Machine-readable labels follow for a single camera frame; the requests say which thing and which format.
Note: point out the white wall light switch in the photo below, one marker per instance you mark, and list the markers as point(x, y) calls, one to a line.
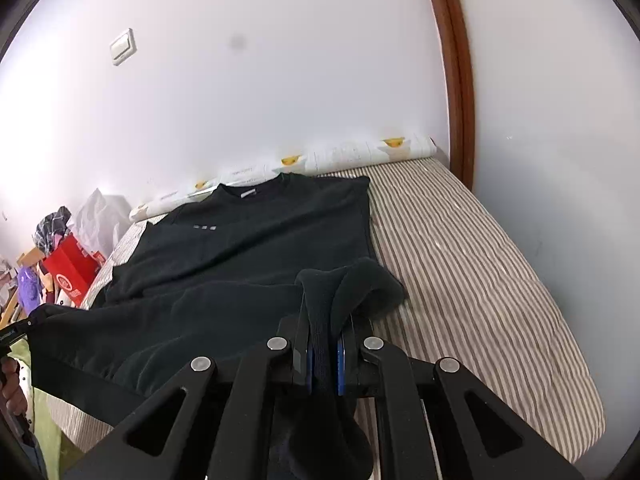
point(123, 46)

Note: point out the purple bag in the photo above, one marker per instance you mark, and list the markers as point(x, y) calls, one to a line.
point(29, 287)

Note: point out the white rolled blanket yellow print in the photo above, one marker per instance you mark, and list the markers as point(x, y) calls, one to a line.
point(350, 152)

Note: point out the green cloth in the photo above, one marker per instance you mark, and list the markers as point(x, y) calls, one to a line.
point(45, 400)

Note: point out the black sweatshirt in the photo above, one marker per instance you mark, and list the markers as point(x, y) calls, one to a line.
point(225, 270)

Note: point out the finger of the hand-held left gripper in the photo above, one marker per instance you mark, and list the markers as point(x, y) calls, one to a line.
point(15, 332)

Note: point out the white plastic bag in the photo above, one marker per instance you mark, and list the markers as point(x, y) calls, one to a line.
point(100, 220)

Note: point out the plaid cloth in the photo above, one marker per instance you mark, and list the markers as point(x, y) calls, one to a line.
point(52, 230)

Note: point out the person's left hand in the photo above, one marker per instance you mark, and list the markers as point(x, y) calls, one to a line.
point(11, 385)

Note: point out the striped bed mattress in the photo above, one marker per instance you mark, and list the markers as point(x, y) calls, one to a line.
point(475, 285)

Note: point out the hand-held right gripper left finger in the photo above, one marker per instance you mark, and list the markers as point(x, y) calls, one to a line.
point(299, 360)

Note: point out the red paper bag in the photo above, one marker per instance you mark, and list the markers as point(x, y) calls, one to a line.
point(72, 270)

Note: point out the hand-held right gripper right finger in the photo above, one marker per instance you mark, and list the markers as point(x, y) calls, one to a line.
point(350, 365)

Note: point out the brown wooden door frame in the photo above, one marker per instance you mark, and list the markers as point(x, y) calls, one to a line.
point(457, 60)

